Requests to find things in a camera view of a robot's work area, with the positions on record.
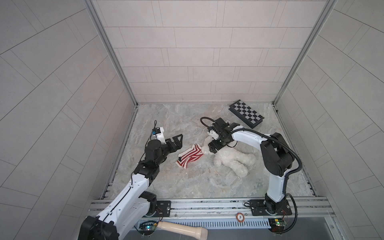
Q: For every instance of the round red white sticker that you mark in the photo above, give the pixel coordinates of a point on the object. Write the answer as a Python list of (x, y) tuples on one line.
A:
[(240, 217)]

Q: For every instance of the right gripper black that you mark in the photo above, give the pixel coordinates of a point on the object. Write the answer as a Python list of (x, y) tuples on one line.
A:
[(211, 147)]

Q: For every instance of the right green circuit board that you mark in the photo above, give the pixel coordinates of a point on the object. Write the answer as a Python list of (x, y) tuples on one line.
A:
[(277, 225)]

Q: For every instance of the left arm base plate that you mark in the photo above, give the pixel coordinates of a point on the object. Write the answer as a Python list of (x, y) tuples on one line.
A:
[(159, 209)]

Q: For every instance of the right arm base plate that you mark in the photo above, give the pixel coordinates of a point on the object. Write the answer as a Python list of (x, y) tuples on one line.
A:
[(268, 207)]

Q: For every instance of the left green circuit board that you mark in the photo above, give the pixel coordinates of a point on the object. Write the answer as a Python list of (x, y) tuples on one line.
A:
[(148, 227)]

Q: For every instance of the black white checkerboard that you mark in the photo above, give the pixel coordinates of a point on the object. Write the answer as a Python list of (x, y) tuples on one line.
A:
[(245, 113)]

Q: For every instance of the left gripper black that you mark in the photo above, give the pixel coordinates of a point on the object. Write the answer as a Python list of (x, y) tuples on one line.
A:
[(176, 146)]

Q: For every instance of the red white striped sweater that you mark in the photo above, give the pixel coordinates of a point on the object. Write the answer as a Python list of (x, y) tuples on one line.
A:
[(191, 155)]

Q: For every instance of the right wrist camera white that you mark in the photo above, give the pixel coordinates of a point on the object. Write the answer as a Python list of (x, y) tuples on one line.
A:
[(214, 134)]

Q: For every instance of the white teddy bear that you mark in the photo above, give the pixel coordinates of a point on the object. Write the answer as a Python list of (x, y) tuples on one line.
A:
[(230, 157)]

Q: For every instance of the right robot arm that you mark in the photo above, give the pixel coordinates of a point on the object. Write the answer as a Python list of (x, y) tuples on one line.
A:
[(279, 159)]

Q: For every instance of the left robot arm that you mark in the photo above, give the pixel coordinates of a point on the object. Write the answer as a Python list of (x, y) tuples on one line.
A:
[(133, 202)]

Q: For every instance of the green circuit board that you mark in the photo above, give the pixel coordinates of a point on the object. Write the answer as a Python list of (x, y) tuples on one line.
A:
[(277, 225), (148, 227)]

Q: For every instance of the aluminium front rail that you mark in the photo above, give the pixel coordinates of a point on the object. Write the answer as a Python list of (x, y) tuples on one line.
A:
[(221, 213)]

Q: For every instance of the beige wooden handle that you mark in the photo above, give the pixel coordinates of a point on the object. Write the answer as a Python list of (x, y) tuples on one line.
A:
[(198, 233)]

